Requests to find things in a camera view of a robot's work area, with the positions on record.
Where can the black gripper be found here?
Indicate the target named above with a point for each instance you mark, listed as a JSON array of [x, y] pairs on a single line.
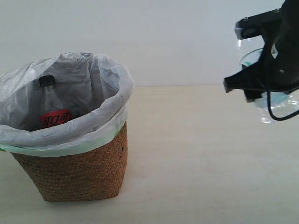
[[276, 70]]

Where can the clear bottle green cap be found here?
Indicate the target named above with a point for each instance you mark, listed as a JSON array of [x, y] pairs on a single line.
[[249, 51]]

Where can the clear bottle red label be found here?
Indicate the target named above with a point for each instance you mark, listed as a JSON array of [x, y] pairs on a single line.
[[54, 110]]

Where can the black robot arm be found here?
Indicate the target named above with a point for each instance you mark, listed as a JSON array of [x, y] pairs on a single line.
[[288, 32]]

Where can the white plastic bin liner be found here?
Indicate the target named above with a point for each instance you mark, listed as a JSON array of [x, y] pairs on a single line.
[[97, 89]]

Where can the woven brown wicker basket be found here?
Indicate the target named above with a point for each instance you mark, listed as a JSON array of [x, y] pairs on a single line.
[[94, 175]]

